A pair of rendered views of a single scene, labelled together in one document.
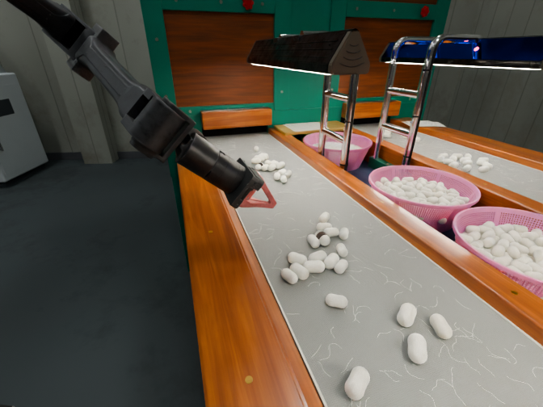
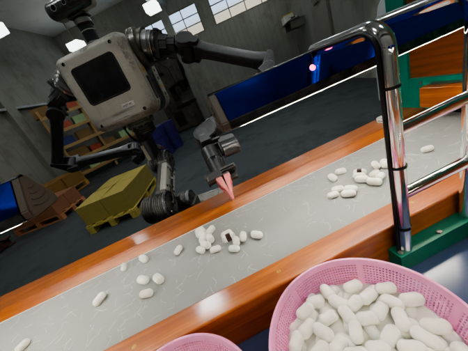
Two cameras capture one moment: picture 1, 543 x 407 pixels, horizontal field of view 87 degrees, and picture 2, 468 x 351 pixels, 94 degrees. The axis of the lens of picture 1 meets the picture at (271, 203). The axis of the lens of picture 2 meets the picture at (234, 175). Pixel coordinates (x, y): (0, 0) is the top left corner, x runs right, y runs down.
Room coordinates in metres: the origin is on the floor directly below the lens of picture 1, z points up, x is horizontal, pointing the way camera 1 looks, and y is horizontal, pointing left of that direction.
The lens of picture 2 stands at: (0.66, -0.58, 1.12)
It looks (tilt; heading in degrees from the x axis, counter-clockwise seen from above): 22 degrees down; 103
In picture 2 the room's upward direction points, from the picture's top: 23 degrees counter-clockwise
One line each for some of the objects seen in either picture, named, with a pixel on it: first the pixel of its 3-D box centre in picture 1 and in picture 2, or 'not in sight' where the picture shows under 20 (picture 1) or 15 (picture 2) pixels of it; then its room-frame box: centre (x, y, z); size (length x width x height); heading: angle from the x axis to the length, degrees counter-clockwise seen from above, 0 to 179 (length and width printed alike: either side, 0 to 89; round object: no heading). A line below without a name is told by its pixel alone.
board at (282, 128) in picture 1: (313, 127); not in sight; (1.32, -0.19, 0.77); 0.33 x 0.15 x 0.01; 108
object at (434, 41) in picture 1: (418, 111); not in sight; (1.01, -0.50, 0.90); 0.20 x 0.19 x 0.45; 18
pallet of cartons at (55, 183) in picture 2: not in sight; (54, 191); (-5.19, 4.29, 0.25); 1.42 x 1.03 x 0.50; 93
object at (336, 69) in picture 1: (288, 52); (351, 53); (0.87, -0.05, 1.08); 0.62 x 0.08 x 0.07; 18
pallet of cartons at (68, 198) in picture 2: not in sight; (47, 209); (-3.97, 2.91, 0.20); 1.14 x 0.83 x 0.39; 179
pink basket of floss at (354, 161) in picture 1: (335, 151); not in sight; (1.12, -0.26, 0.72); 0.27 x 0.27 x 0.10
